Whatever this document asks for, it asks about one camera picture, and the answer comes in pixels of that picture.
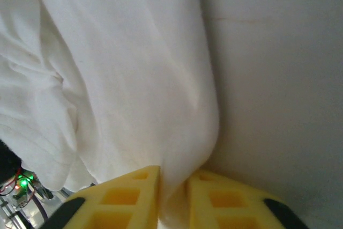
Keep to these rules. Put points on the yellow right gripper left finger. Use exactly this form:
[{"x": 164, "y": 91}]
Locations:
[{"x": 120, "y": 207}]

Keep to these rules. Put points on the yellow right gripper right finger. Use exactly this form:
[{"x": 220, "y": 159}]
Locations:
[{"x": 227, "y": 207}]

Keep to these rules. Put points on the white t-shirt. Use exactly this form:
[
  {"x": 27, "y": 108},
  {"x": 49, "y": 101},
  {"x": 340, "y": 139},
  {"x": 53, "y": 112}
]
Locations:
[{"x": 120, "y": 65}]

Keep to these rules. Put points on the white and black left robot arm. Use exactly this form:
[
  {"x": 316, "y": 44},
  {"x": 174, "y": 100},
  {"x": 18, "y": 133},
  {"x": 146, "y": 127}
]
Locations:
[{"x": 6, "y": 159}]

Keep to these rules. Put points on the aluminium base frame rails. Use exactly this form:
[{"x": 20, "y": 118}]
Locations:
[{"x": 10, "y": 213}]

